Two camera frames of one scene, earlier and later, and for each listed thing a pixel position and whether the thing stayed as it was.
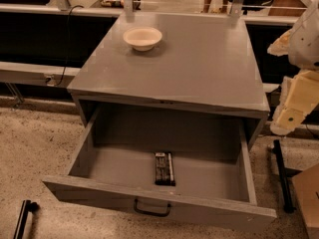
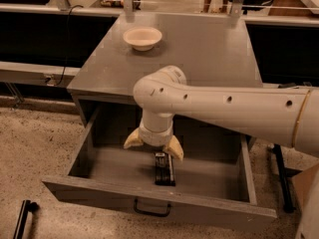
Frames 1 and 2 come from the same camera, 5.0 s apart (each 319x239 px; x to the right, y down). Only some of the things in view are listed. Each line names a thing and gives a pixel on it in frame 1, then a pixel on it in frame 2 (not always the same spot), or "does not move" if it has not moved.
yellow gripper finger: [280, 47] → [134, 139]
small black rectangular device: [163, 168] does not move
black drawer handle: [151, 213] does not move
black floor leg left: [27, 206] does not move
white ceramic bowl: [143, 38] does not move
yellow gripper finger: [286, 119] → [173, 147]
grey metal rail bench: [36, 74] does not move
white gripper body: [305, 44] → [155, 137]
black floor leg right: [289, 207] does not move
